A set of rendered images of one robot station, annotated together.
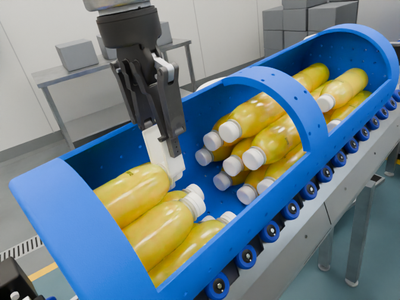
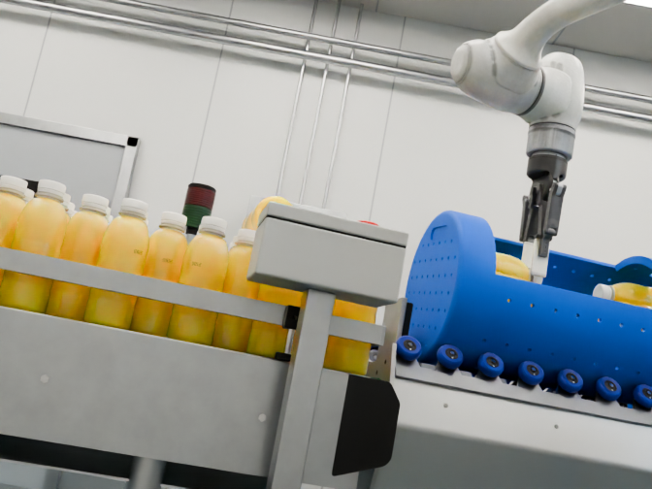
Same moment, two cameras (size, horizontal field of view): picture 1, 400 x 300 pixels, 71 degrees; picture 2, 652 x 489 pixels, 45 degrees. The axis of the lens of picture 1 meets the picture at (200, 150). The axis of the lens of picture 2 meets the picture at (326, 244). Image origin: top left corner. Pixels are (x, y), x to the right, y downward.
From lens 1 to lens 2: 1.23 m
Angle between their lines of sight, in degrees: 48
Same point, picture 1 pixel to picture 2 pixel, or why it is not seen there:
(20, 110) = not seen: hidden behind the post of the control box
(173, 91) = (558, 201)
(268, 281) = (587, 434)
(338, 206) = not seen: outside the picture
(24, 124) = not seen: hidden behind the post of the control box
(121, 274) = (483, 245)
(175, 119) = (551, 220)
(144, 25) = (555, 163)
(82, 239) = (472, 224)
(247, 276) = (565, 401)
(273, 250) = (606, 409)
